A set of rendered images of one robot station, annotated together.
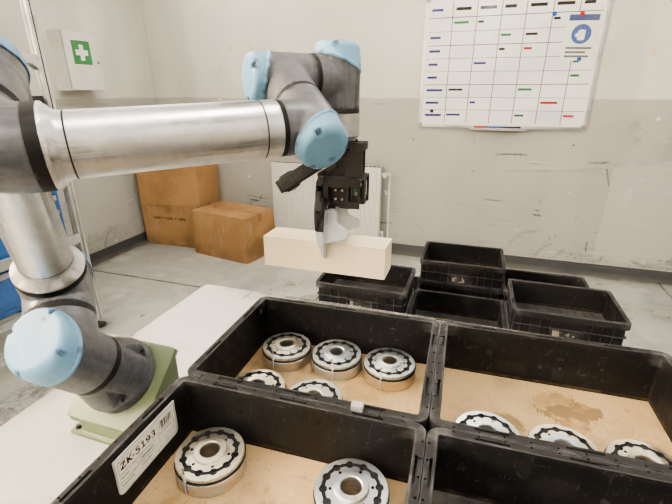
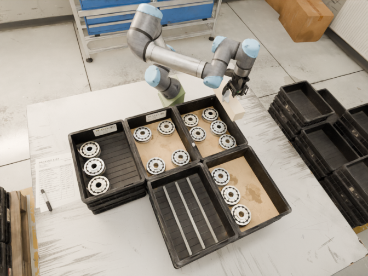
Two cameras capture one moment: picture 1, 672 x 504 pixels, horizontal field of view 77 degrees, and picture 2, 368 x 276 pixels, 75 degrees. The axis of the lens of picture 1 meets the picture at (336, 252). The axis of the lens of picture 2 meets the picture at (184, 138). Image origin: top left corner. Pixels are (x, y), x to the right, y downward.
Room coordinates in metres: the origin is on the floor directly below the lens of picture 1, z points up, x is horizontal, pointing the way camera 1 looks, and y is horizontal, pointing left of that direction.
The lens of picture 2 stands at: (-0.05, -0.45, 2.03)
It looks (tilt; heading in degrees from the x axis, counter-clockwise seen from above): 57 degrees down; 42
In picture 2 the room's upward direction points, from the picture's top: 9 degrees clockwise
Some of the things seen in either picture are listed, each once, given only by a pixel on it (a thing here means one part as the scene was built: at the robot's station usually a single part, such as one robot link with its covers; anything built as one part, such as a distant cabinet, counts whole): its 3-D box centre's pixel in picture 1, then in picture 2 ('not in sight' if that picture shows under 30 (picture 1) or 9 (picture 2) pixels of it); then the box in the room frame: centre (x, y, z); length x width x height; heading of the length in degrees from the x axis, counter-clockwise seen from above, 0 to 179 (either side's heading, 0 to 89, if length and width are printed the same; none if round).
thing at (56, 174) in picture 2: not in sight; (56, 179); (-0.17, 0.35, 0.70); 0.33 x 0.23 x 0.01; 72
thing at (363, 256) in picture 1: (327, 251); (228, 99); (0.76, 0.02, 1.08); 0.24 x 0.06 x 0.06; 72
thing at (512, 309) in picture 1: (553, 347); (356, 194); (1.50, -0.91, 0.37); 0.40 x 0.30 x 0.45; 72
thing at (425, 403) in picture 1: (325, 349); (209, 125); (0.67, 0.02, 0.92); 0.40 x 0.30 x 0.02; 74
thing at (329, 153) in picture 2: (452, 342); (318, 154); (1.63, -0.53, 0.31); 0.40 x 0.30 x 0.34; 72
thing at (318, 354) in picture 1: (336, 353); (218, 127); (0.74, 0.00, 0.86); 0.10 x 0.10 x 0.01
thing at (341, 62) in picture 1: (335, 78); (247, 53); (0.76, 0.00, 1.39); 0.09 x 0.08 x 0.11; 118
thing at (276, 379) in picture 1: (257, 386); (190, 119); (0.63, 0.14, 0.86); 0.10 x 0.10 x 0.01
